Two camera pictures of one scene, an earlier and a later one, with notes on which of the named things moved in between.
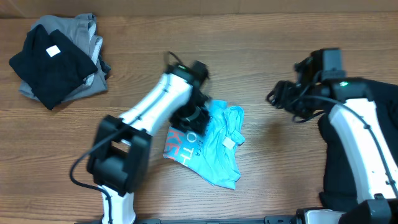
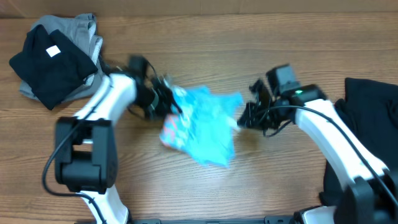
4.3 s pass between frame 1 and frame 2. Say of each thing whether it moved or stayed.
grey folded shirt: stayed
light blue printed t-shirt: moved
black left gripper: moved
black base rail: stayed
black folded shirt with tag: stayed
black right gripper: moved
